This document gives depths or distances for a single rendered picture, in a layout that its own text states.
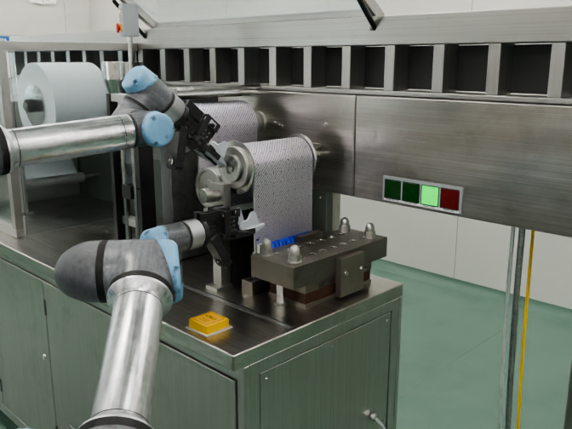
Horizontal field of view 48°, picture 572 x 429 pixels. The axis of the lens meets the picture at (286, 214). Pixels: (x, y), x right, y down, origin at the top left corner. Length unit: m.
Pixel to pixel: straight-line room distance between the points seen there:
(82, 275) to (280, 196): 0.78
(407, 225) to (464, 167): 3.02
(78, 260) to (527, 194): 1.03
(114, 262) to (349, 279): 0.78
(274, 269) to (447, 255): 3.00
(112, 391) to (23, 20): 6.64
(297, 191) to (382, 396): 0.66
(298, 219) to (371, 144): 0.30
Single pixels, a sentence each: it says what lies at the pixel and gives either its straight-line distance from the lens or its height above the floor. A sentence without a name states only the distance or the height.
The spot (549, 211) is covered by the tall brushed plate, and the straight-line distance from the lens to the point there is 1.61.
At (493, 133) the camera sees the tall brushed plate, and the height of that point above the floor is 1.36.
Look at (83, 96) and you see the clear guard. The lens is 2.59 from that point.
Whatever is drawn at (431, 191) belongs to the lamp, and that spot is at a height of 1.20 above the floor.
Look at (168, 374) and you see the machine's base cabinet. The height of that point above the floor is 0.74.
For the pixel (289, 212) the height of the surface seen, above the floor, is 1.11.
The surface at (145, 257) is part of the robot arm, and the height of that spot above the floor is 1.20.
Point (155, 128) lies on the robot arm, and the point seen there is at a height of 1.40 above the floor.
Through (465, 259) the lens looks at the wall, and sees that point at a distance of 4.50.
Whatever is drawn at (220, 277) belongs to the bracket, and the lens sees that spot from 1.82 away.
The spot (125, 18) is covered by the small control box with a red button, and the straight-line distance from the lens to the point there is 2.16.
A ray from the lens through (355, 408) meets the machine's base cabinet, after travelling 1.90.
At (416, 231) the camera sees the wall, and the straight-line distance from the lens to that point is 4.65.
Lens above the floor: 1.54
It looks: 14 degrees down
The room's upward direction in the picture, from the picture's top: straight up
